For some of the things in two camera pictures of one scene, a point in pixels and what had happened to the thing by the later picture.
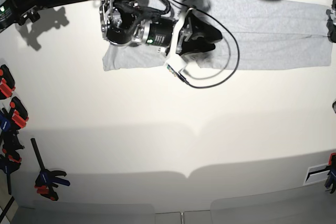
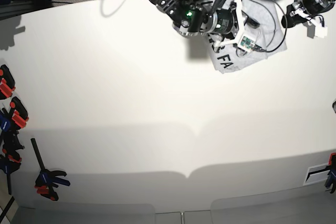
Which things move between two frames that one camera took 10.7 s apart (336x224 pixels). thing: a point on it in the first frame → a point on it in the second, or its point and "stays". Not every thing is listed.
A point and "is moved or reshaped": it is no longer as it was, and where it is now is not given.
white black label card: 316,173 stays
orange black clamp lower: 20,115 stays
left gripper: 331,22 → 288,21
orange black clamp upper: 7,83 stays
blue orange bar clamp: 48,179 stays
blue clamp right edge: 331,182 stays
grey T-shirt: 260,31 is moved or reshaped
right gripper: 160,33 → 224,21
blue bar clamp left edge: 10,146 stays
